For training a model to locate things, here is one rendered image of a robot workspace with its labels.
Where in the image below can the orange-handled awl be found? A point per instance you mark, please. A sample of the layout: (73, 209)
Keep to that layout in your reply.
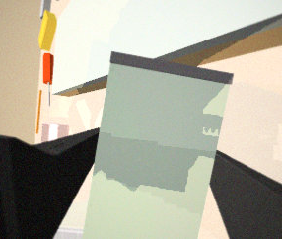
(48, 64)

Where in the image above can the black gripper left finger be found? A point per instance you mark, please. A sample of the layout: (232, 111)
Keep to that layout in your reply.
(39, 182)

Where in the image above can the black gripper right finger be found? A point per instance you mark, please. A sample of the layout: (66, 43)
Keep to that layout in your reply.
(250, 203)

